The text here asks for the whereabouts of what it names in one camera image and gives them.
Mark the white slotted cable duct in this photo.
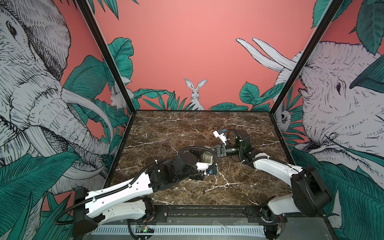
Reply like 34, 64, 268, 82
90, 224, 267, 237

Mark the black frame post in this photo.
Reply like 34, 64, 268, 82
76, 0, 136, 114
269, 0, 344, 116

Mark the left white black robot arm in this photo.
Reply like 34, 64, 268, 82
53, 152, 211, 237

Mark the white AC remote control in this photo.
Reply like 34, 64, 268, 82
199, 152, 215, 164

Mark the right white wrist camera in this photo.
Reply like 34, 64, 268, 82
213, 129, 228, 146

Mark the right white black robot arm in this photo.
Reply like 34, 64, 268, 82
214, 129, 332, 222

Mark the left black frame post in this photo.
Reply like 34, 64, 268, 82
76, 0, 136, 114

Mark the small circuit board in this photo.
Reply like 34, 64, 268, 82
136, 225, 155, 234

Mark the right black frame post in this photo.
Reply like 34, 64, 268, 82
269, 0, 344, 116

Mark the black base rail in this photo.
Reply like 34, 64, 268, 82
80, 204, 289, 224

